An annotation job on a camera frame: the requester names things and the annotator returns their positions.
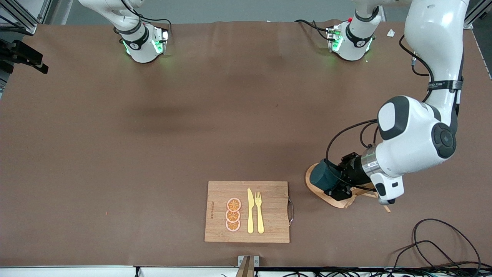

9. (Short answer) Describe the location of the wooden mug tree stand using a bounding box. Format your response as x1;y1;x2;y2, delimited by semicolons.
305;164;391;213

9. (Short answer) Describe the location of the black looped cable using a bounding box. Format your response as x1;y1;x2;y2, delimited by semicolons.
412;218;482;270
392;240;492;275

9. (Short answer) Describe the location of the teal ribbed mug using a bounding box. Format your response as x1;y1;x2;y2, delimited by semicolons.
310;160;341;194

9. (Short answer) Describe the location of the yellow plastic knife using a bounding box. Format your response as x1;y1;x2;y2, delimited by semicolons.
247;188;255;234

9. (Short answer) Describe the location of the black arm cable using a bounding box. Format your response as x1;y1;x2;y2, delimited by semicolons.
121;0;172;27
325;35;433;190

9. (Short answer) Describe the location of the bamboo cutting board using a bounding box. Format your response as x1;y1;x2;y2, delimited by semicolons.
204;180;294;244

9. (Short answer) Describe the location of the metal table edge bracket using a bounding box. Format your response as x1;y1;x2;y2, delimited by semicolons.
235;255;260;277

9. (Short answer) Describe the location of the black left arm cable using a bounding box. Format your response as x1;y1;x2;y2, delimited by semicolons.
325;35;433;190

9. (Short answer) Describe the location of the yellow plastic fork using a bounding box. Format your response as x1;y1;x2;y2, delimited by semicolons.
255;192;265;234

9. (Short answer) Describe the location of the black base cable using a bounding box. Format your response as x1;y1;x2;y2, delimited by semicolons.
294;19;332;41

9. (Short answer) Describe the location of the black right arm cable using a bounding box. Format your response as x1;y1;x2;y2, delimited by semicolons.
121;0;172;27

